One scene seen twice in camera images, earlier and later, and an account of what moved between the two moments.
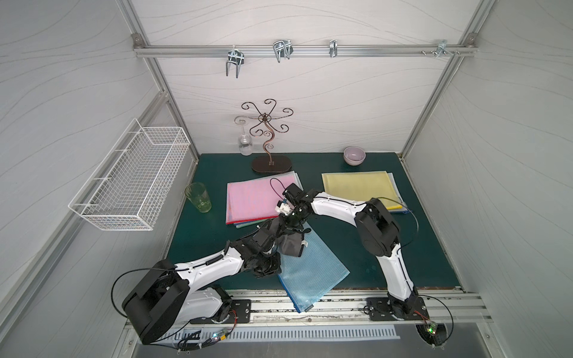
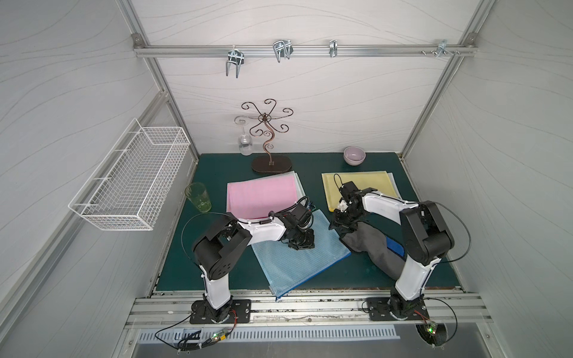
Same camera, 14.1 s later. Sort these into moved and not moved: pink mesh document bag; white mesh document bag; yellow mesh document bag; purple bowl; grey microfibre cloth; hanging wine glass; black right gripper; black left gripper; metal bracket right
Moved: black left gripper; black right gripper; grey microfibre cloth
Not moved: pink mesh document bag; metal bracket right; white mesh document bag; purple bowl; hanging wine glass; yellow mesh document bag
